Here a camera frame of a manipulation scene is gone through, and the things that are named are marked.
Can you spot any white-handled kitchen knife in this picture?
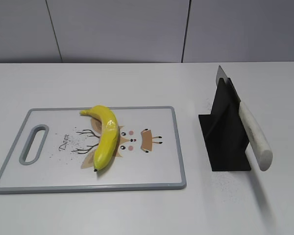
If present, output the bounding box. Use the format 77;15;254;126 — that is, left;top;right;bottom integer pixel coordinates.
216;65;273;171

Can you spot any yellow plastic banana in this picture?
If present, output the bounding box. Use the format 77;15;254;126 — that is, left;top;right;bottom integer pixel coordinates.
79;105;120;172

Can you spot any white deer cutting board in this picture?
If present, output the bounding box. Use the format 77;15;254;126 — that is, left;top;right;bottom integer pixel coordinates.
0;106;186;194

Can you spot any black knife stand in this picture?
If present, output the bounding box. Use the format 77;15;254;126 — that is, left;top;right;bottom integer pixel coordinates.
198;78;251;171

